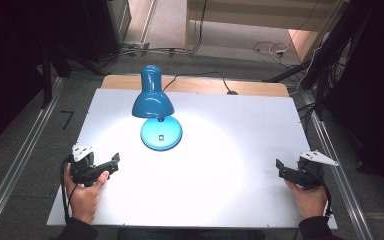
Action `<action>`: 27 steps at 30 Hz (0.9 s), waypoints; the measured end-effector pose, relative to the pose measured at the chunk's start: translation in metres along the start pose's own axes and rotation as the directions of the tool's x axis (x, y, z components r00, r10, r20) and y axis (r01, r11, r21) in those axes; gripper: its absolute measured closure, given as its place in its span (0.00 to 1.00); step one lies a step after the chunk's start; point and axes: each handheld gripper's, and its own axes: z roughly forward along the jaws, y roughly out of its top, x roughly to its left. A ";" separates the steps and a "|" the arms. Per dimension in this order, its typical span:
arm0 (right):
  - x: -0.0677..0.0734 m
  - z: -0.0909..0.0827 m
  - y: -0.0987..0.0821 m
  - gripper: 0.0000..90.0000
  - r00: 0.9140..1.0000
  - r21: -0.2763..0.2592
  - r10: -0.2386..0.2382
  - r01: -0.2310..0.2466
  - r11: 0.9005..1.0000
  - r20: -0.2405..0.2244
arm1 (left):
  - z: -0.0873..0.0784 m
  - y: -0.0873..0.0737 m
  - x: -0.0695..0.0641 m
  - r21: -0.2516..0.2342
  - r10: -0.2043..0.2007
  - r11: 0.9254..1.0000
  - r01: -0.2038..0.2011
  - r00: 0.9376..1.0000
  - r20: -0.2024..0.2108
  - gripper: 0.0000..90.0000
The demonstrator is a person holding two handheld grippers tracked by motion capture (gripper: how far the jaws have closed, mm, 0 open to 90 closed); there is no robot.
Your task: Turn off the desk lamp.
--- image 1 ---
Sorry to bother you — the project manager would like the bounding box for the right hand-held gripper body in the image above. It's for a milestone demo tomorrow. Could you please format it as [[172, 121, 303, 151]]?
[[296, 150, 341, 191]]

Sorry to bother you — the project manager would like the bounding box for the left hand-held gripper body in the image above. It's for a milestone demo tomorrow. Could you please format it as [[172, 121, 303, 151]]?
[[68, 144, 99, 188]]

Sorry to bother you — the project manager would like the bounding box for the blue desk lamp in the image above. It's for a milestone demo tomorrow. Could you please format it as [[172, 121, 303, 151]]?
[[131, 64, 184, 152]]

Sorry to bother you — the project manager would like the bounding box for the person's right hand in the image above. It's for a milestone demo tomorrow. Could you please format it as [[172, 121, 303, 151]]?
[[284, 180, 329, 221]]

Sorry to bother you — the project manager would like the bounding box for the person's left hand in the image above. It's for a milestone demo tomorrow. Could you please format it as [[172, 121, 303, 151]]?
[[63, 163, 111, 225]]

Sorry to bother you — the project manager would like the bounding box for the dark cabinet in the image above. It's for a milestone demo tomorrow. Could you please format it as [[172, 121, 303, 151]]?
[[81, 0, 133, 64]]

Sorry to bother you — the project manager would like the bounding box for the light wooden furniture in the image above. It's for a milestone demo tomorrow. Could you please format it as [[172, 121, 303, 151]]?
[[185, 0, 349, 63]]

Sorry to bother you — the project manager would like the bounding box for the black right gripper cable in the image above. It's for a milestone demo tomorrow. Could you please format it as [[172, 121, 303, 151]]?
[[314, 172, 334, 218]]

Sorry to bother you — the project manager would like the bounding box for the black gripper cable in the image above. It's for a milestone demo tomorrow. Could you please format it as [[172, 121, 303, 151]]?
[[60, 155, 78, 223], [314, 172, 334, 218]]

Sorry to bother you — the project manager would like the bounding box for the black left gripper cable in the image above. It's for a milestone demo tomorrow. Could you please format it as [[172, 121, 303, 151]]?
[[60, 155, 78, 223]]

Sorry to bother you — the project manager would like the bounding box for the metal floor rail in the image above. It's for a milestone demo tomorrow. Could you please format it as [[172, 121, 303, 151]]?
[[0, 77, 65, 240], [308, 108, 376, 240]]

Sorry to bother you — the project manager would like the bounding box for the black metal stand with cables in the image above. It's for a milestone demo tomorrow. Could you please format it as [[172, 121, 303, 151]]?
[[262, 0, 376, 118]]

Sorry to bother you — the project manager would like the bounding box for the white floor cable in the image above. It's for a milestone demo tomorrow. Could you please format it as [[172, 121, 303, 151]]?
[[252, 40, 292, 61]]

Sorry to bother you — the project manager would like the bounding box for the black lamp cable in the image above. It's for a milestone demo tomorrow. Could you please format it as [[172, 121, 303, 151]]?
[[162, 70, 239, 96]]

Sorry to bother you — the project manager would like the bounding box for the black floor cable bundle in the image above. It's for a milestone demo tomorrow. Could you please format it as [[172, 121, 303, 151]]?
[[96, 0, 209, 68]]

